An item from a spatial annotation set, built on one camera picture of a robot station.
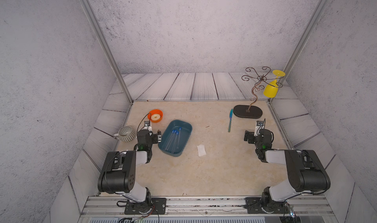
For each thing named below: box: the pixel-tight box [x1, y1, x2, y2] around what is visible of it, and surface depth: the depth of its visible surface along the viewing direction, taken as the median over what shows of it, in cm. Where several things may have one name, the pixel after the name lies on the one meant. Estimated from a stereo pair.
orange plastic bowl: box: [147, 109, 164, 123], surface depth 110 cm
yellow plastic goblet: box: [263, 69, 286, 99], surface depth 98 cm
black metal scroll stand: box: [232, 66, 284, 119], surface depth 110 cm
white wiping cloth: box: [196, 144, 207, 157], surface depth 94 cm
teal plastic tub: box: [157, 119, 193, 158], surface depth 99 cm
